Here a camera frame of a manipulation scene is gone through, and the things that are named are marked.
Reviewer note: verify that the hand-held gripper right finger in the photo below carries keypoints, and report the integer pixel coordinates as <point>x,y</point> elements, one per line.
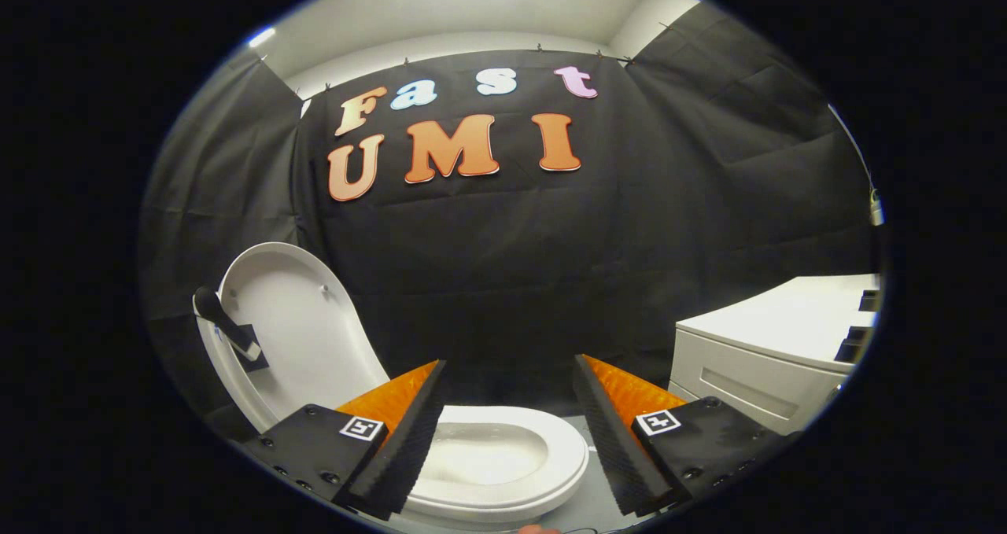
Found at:
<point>621,455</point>

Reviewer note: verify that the white drawer cabinet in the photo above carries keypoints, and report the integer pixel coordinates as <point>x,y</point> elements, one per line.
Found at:
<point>755,377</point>

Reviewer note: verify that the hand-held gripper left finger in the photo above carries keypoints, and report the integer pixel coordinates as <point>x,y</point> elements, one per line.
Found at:
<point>409,447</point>

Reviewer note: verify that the large black block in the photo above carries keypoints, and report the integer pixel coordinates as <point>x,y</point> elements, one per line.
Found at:
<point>853,345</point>

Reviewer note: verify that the black backdrop cloth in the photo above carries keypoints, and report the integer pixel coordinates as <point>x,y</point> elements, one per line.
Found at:
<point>511,266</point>

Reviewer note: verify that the white toilet lid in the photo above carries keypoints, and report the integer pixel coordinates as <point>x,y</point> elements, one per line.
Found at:
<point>315,337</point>

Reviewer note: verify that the small black block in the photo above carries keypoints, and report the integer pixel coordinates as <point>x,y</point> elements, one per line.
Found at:
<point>869,300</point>

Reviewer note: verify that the small ceiling light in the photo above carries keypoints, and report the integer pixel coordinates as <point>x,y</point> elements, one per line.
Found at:
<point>262,37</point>

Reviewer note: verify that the white hanging device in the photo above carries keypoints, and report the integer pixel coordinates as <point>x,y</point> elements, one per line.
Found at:
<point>876,211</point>

